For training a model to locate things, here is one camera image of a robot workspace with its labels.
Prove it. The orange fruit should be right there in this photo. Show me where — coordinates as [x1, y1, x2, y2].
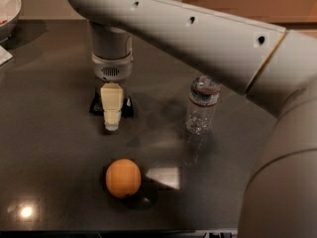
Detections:
[105, 159, 142, 198]

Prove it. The black rxbar chocolate wrapper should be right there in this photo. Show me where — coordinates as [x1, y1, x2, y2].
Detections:
[89, 93, 134, 118]

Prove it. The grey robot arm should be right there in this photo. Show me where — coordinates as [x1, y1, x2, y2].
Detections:
[68, 0, 317, 238]

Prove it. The white bowl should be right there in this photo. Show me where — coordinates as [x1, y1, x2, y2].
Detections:
[0, 0, 22, 43]

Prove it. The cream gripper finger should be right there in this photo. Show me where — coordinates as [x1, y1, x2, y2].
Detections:
[100, 82, 124, 131]

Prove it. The clear plastic water bottle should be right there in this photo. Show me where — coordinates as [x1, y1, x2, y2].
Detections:
[185, 75, 221, 135]

